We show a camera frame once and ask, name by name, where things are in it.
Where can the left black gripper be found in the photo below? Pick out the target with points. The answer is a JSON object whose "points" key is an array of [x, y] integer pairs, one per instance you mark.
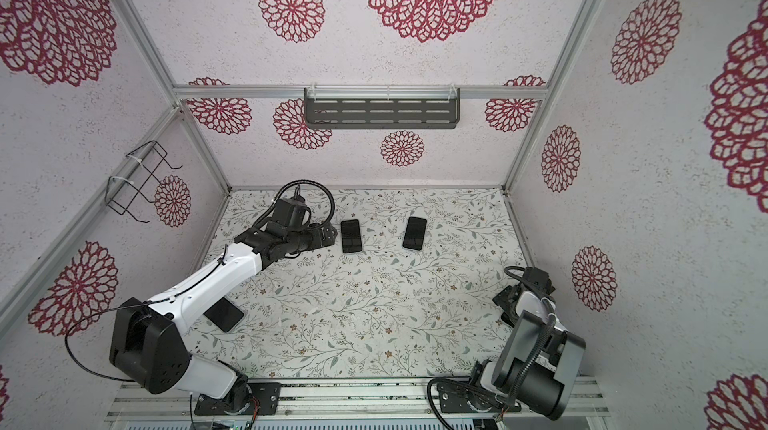
{"points": [[318, 237]]}

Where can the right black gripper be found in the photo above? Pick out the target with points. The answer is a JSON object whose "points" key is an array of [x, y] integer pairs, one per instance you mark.
{"points": [[502, 297]]}

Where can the black smartphone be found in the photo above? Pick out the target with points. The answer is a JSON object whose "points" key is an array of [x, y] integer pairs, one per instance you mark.
{"points": [[415, 233]]}

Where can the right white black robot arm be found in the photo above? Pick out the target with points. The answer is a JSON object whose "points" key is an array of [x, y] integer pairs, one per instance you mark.
{"points": [[541, 359]]}

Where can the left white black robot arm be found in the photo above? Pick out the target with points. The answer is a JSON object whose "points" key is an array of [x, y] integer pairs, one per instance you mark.
{"points": [[147, 342]]}

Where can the black phone centre left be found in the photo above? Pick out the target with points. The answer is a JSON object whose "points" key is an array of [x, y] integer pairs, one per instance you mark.
{"points": [[351, 237]]}

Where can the black phone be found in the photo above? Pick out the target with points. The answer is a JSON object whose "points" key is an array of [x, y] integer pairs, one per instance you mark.
{"points": [[351, 237], [224, 314]]}

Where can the black phone bottom left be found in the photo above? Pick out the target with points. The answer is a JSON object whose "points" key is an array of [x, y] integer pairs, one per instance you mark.
{"points": [[224, 314]]}

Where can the grey slotted wall shelf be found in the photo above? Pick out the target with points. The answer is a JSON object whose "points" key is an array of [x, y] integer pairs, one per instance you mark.
{"points": [[387, 109]]}

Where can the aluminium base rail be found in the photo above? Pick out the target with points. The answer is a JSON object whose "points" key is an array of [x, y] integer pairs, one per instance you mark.
{"points": [[341, 398]]}

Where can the black wire wall basket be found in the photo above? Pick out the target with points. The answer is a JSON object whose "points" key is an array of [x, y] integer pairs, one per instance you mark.
{"points": [[122, 191]]}

